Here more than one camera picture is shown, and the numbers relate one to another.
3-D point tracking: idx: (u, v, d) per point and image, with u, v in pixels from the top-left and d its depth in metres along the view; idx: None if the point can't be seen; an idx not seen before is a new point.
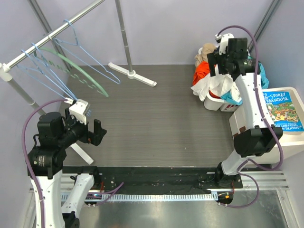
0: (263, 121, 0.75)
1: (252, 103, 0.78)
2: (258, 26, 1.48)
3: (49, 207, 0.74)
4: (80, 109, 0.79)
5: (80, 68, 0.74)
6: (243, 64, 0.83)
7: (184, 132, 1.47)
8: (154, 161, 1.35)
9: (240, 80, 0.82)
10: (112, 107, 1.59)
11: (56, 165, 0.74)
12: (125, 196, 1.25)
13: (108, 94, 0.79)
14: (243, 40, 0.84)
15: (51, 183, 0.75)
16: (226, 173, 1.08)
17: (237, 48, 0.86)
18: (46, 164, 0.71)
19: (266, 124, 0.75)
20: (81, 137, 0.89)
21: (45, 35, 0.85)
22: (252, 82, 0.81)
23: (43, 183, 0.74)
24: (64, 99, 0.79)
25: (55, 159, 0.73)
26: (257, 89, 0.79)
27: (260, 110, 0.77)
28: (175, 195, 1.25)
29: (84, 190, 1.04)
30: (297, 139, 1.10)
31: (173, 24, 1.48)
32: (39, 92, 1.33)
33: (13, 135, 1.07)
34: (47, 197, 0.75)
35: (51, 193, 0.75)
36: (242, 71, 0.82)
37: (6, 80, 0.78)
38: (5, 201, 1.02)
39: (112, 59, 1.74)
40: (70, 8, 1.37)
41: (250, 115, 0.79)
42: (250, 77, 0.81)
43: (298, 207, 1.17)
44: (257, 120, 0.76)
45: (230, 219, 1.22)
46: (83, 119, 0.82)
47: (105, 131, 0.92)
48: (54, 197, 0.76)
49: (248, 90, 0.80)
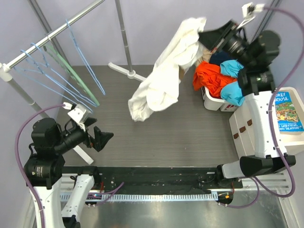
0: (275, 150, 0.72)
1: (265, 127, 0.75)
2: (258, 26, 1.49)
3: (50, 215, 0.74)
4: (77, 117, 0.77)
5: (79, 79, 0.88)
6: (256, 83, 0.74)
7: (184, 132, 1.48)
8: (155, 161, 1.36)
9: (252, 99, 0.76)
10: (112, 107, 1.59)
11: (54, 174, 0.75)
12: (125, 196, 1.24)
13: (99, 104, 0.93)
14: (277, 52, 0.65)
15: (51, 193, 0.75)
16: (226, 176, 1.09)
17: (262, 60, 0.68)
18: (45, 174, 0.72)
19: (278, 152, 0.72)
20: (83, 140, 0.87)
21: (45, 35, 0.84)
22: (267, 104, 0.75)
23: (42, 193, 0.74)
24: (61, 104, 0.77)
25: (53, 168, 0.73)
26: (271, 111, 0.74)
27: (273, 137, 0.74)
28: (175, 195, 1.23)
29: (84, 196, 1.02)
30: (297, 139, 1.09)
31: (174, 24, 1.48)
32: (39, 93, 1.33)
33: (12, 135, 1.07)
34: (46, 206, 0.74)
35: (51, 202, 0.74)
36: (256, 89, 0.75)
37: (6, 80, 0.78)
38: (5, 201, 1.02)
39: (111, 59, 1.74)
40: (70, 9, 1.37)
41: (261, 140, 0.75)
42: (265, 97, 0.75)
43: (298, 207, 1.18)
44: (269, 148, 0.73)
45: (230, 219, 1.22)
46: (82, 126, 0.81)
47: (111, 135, 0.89)
48: (54, 206, 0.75)
49: (261, 112, 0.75)
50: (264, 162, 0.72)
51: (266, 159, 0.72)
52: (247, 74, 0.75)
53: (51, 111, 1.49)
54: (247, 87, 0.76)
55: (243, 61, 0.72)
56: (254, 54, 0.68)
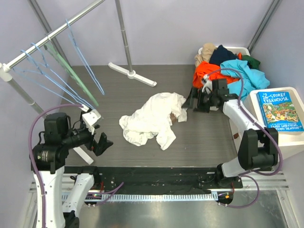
0: (256, 125, 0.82)
1: None
2: (258, 26, 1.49)
3: (51, 201, 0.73)
4: (90, 120, 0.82)
5: (80, 82, 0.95)
6: None
7: (184, 132, 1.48)
8: (155, 161, 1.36)
9: (225, 104, 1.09)
10: (112, 107, 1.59)
11: (59, 160, 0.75)
12: (125, 196, 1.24)
13: (98, 105, 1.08)
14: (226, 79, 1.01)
15: (53, 178, 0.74)
16: (227, 175, 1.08)
17: None
18: (50, 157, 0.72)
19: (259, 127, 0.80)
20: (88, 142, 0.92)
21: (44, 35, 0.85)
22: (236, 104, 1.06)
23: (46, 178, 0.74)
24: (79, 105, 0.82)
25: (58, 154, 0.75)
26: (243, 106, 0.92)
27: (249, 118, 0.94)
28: (175, 195, 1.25)
29: (83, 189, 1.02)
30: (297, 139, 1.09)
31: (174, 24, 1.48)
32: (39, 93, 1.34)
33: (12, 135, 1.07)
34: (49, 192, 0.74)
35: (53, 188, 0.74)
36: (224, 98, 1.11)
37: (6, 80, 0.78)
38: (5, 201, 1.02)
39: (111, 59, 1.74)
40: (70, 9, 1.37)
41: (242, 124, 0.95)
42: (234, 102, 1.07)
43: (298, 208, 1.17)
44: (251, 125, 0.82)
45: (230, 219, 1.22)
46: (91, 129, 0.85)
47: (111, 142, 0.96)
48: (56, 192, 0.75)
49: (238, 108, 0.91)
50: (248, 132, 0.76)
51: (249, 131, 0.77)
52: None
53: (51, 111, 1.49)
54: (223, 106, 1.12)
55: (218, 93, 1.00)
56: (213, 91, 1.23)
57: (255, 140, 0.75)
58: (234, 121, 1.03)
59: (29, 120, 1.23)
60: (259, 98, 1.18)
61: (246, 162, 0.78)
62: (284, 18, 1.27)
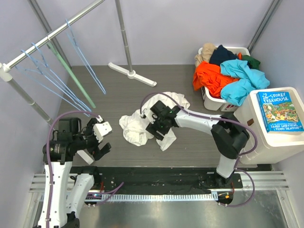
0: (213, 119, 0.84)
1: (194, 120, 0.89)
2: (258, 26, 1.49)
3: (57, 192, 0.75)
4: (103, 131, 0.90)
5: (78, 84, 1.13)
6: (172, 114, 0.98)
7: (184, 132, 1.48)
8: (154, 161, 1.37)
9: (178, 119, 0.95)
10: (112, 107, 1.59)
11: (69, 154, 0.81)
12: (125, 196, 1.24)
13: (94, 105, 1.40)
14: (159, 103, 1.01)
15: (62, 169, 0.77)
16: (226, 175, 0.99)
17: (160, 109, 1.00)
18: (62, 149, 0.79)
19: (215, 119, 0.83)
20: (91, 147, 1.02)
21: (44, 35, 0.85)
22: (185, 114, 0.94)
23: (56, 169, 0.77)
24: (96, 115, 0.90)
25: (69, 147, 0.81)
26: (188, 112, 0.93)
27: (203, 118, 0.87)
28: (175, 195, 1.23)
29: (85, 189, 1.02)
30: (297, 139, 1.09)
31: (173, 24, 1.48)
32: (39, 92, 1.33)
33: (12, 136, 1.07)
34: (56, 183, 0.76)
35: (61, 178, 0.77)
36: (174, 116, 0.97)
37: (6, 80, 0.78)
38: (4, 201, 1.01)
39: (111, 59, 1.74)
40: (70, 9, 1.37)
41: (204, 126, 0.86)
42: (182, 113, 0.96)
43: (298, 208, 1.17)
44: (210, 123, 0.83)
45: (230, 219, 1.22)
46: (99, 137, 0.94)
47: (108, 151, 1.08)
48: (62, 184, 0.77)
49: (186, 118, 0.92)
50: (214, 128, 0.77)
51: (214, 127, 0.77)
52: (165, 118, 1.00)
53: (51, 111, 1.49)
54: (176, 122, 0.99)
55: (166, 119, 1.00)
56: (159, 115, 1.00)
57: (223, 131, 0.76)
58: (195, 128, 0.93)
59: (29, 120, 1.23)
60: (259, 98, 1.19)
61: (232, 152, 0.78)
62: (284, 18, 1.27)
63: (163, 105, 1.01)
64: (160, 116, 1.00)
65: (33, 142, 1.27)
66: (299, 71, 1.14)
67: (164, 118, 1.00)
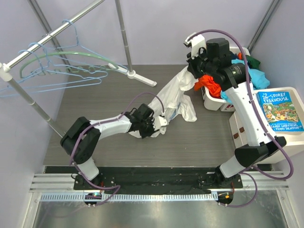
0: (266, 135, 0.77)
1: (251, 116, 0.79)
2: (258, 25, 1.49)
3: (114, 123, 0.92)
4: (162, 122, 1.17)
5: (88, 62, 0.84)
6: (233, 76, 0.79)
7: (184, 132, 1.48)
8: (155, 161, 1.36)
9: (233, 92, 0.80)
10: (112, 107, 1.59)
11: (132, 128, 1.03)
12: (124, 196, 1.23)
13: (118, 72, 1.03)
14: (227, 44, 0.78)
15: (126, 124, 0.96)
16: (227, 176, 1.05)
17: (220, 54, 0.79)
18: (134, 120, 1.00)
19: (269, 137, 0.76)
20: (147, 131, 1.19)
21: (47, 34, 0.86)
22: (247, 94, 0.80)
23: (124, 119, 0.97)
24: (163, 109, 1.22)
25: (135, 124, 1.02)
26: (252, 100, 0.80)
27: (261, 124, 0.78)
28: (175, 195, 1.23)
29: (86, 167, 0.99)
30: (297, 139, 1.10)
31: (174, 24, 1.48)
32: (39, 92, 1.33)
33: (13, 135, 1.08)
34: (119, 121, 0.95)
35: (123, 124, 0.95)
36: (233, 84, 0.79)
37: (6, 80, 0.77)
38: (4, 201, 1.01)
39: (111, 59, 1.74)
40: (71, 9, 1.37)
41: (251, 129, 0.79)
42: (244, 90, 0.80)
43: (298, 208, 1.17)
44: (261, 136, 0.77)
45: (230, 219, 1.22)
46: (156, 127, 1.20)
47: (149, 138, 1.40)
48: (119, 127, 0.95)
49: (245, 103, 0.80)
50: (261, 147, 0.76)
51: (261, 147, 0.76)
52: (221, 72, 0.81)
53: (51, 111, 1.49)
54: (225, 86, 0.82)
55: (220, 73, 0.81)
56: (213, 58, 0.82)
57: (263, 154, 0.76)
58: (239, 115, 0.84)
59: (29, 120, 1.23)
60: (258, 98, 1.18)
61: (247, 162, 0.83)
62: (284, 18, 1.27)
63: (226, 52, 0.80)
64: (215, 61, 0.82)
65: (33, 142, 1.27)
66: (299, 71, 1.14)
67: (214, 68, 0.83)
